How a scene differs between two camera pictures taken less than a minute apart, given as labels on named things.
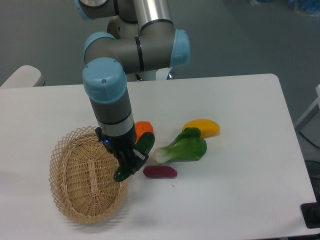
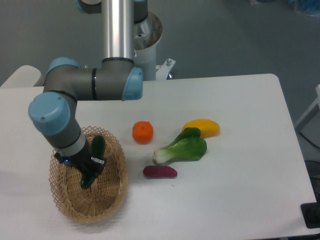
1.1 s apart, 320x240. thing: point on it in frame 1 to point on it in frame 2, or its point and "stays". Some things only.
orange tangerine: (142, 127) stays
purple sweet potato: (159, 171) stays
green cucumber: (144, 143) to (98, 150)
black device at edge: (311, 213) stays
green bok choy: (188, 146) stays
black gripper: (118, 144) to (79, 160)
